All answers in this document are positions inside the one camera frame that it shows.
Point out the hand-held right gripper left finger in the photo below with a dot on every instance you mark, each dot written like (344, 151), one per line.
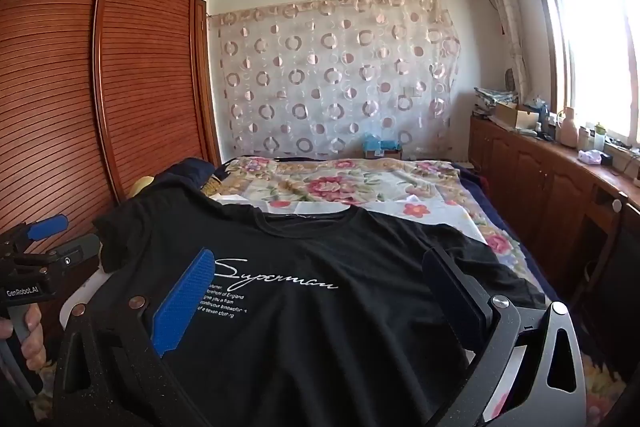
(182, 307)

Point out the blue box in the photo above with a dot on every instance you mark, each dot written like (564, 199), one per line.
(380, 146)

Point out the floral rose blanket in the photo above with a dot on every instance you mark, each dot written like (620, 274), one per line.
(320, 182)

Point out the white flower-print sheet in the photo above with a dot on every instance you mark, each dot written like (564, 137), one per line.
(425, 208)

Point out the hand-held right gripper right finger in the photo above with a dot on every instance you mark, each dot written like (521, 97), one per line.
(450, 292)

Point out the green-capped bottle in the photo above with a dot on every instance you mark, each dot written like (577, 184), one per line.
(598, 139)

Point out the wooden framed window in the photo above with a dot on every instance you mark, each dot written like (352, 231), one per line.
(595, 37)

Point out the white gathered window curtain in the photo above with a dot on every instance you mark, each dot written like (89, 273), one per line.
(505, 17)

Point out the folded navy blanket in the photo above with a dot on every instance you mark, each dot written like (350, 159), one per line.
(190, 174)

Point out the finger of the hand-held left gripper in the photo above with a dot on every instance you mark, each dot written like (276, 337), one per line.
(47, 228)

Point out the stack of papers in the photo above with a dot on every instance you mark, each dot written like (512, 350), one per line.
(492, 99)

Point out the dark chair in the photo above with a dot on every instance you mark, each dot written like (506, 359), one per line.
(620, 267)

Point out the person's left hand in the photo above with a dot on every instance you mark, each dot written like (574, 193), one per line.
(36, 337)

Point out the brown slatted wooden wardrobe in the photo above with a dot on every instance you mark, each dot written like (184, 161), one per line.
(140, 82)

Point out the black printed t-shirt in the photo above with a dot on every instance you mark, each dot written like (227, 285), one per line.
(310, 332)

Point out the low wooden cabinet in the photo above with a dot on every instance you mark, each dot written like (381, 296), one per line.
(540, 187)

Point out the open cardboard box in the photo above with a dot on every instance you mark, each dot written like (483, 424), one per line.
(515, 117)

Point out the sheer circle-patterned curtain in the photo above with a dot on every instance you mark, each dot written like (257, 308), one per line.
(330, 77)

